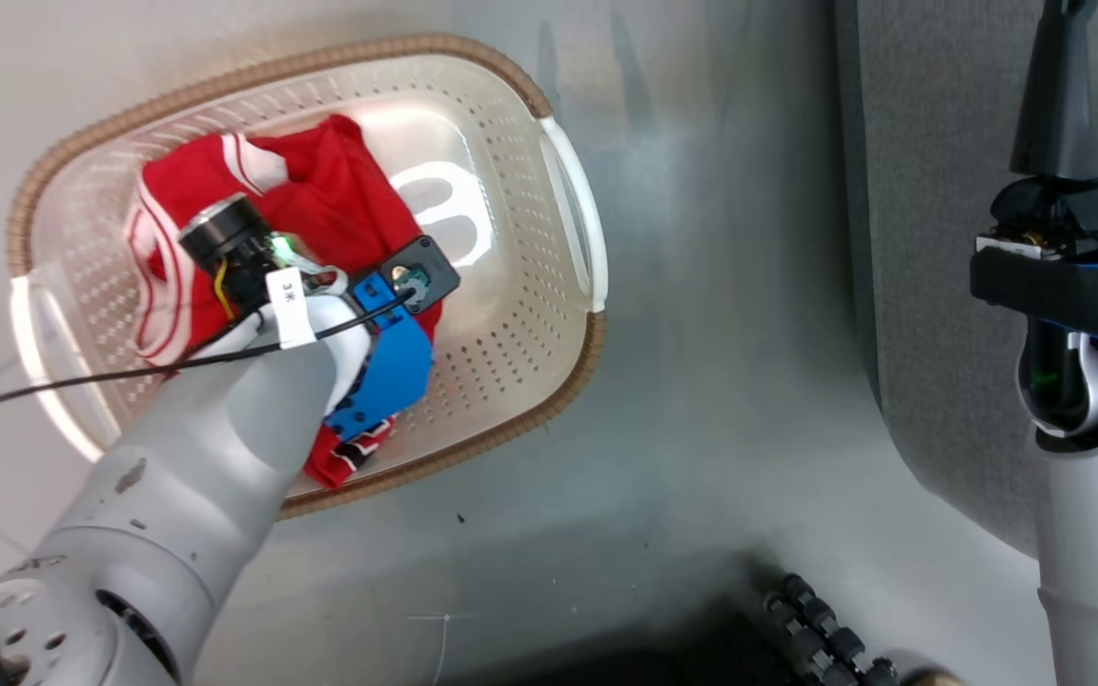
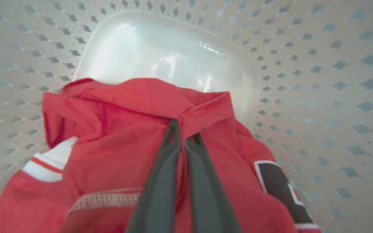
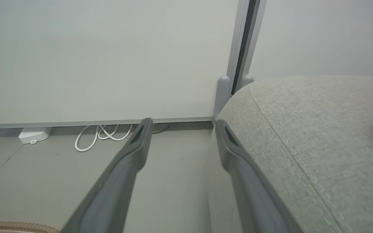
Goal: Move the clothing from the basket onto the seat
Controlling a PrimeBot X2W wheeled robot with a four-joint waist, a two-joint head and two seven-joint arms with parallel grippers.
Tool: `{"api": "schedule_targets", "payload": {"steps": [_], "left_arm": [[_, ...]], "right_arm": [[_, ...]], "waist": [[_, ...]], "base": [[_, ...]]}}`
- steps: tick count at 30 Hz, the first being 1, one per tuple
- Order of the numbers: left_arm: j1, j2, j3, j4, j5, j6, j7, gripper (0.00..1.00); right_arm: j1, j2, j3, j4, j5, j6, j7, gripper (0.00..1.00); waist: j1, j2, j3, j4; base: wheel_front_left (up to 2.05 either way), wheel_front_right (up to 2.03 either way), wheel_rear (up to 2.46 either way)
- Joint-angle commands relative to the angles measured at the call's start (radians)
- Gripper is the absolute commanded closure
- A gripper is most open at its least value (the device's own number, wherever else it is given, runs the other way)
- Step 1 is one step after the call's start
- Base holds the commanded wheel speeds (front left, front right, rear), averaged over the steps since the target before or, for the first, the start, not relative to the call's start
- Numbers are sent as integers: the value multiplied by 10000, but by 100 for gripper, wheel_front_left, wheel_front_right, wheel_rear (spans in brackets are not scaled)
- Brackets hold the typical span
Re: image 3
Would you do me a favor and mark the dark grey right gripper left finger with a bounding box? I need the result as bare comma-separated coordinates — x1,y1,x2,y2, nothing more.
60,118,153,233

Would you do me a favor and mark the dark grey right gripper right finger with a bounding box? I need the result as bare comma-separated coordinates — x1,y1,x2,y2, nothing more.
215,119,303,233

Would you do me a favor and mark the light grey fabric sofa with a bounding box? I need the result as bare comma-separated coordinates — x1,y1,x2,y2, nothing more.
208,75,373,233

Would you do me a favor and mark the beige perforated laundry basket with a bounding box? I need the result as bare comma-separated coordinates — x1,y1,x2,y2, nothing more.
0,221,59,233

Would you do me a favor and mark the white coiled floor cable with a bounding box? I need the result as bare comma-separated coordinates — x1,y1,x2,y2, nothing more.
74,124,133,152

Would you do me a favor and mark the thin black floor cable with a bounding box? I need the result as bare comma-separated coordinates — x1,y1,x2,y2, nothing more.
152,124,171,134

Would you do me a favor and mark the small white wall box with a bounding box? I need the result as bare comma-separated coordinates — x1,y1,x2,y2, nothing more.
18,127,53,145

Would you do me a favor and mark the grey partition frame post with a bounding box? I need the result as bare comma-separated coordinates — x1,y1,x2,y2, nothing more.
213,0,267,125

